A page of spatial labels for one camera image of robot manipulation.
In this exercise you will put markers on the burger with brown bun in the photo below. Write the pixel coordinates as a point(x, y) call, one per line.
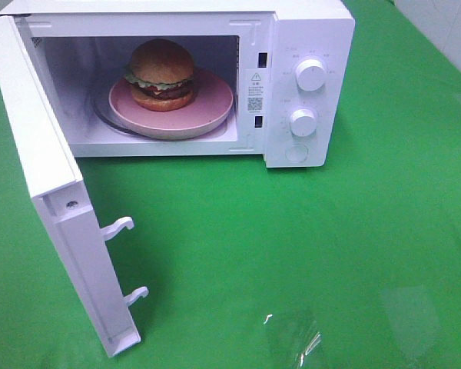
point(160, 74)

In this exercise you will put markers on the white microwave oven body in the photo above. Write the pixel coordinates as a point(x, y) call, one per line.
point(254, 46)

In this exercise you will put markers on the glass microwave turntable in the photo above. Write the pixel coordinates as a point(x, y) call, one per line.
point(226, 131)

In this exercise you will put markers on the lower white timer knob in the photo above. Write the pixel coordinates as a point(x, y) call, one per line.
point(303, 122)

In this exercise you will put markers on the pink round plate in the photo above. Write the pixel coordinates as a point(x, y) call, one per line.
point(209, 107)

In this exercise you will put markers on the clear tape patch right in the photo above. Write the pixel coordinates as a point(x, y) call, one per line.
point(412, 317)

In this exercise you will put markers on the upper white microwave knob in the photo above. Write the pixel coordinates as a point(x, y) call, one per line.
point(310, 74)

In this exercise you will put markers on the clear tape patch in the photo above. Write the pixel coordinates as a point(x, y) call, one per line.
point(412, 317)
point(294, 339)

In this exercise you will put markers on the round door release button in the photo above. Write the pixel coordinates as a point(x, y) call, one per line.
point(297, 153)

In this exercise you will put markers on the white microwave door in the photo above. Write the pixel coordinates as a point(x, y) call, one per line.
point(57, 188)

